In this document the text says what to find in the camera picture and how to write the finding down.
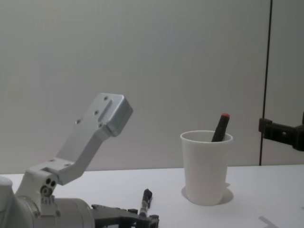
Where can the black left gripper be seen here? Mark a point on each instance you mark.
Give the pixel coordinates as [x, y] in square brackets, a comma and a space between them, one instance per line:
[111, 215]

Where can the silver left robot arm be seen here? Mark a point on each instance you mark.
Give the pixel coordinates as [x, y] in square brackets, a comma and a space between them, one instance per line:
[78, 152]

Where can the white plastic cup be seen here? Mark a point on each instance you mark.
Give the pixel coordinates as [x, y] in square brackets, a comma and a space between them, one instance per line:
[205, 171]

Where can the black pen with red cap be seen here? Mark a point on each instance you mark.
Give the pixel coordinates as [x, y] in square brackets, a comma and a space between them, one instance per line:
[221, 129]

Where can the white table cloth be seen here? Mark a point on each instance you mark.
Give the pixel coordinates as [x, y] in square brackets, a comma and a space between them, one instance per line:
[261, 190]

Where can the thin dark upright pole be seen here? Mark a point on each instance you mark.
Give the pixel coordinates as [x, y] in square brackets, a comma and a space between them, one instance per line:
[266, 83]

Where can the black clamp mount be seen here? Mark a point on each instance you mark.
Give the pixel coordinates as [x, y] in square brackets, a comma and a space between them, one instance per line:
[280, 133]

